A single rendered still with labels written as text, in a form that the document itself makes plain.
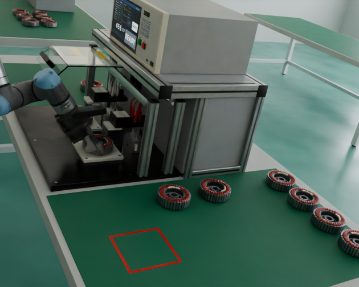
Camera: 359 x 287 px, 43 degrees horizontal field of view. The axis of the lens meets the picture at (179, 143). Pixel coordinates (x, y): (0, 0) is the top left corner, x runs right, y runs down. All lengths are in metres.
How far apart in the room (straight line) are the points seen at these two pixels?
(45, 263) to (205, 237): 1.15
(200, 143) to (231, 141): 0.14
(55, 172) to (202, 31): 0.69
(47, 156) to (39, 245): 0.89
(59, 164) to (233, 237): 0.64
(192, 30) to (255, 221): 0.67
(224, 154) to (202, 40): 0.44
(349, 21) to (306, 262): 7.99
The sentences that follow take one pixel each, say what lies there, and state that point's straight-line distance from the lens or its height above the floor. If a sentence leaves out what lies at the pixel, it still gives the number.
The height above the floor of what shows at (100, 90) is 0.92.
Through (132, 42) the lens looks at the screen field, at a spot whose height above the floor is 1.16.
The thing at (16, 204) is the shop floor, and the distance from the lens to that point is 2.78.
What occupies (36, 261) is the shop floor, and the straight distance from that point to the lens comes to 2.40.
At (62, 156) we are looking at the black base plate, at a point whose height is 0.77.
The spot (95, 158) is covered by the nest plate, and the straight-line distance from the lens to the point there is 1.67.
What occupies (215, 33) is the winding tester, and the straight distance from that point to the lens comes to 1.64.
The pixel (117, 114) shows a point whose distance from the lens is 1.69.
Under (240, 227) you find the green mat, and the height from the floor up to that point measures 0.75.
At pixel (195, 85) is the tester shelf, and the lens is 1.53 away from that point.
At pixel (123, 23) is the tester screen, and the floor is 1.21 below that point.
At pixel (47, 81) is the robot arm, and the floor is 1.06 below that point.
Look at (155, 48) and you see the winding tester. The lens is 1.56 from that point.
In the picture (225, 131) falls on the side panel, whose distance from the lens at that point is 1.70.
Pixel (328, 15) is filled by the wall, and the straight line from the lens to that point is 9.06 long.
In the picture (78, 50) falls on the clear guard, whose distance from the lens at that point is 1.89.
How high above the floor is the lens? 1.59
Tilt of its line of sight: 25 degrees down
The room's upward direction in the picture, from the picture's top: 11 degrees clockwise
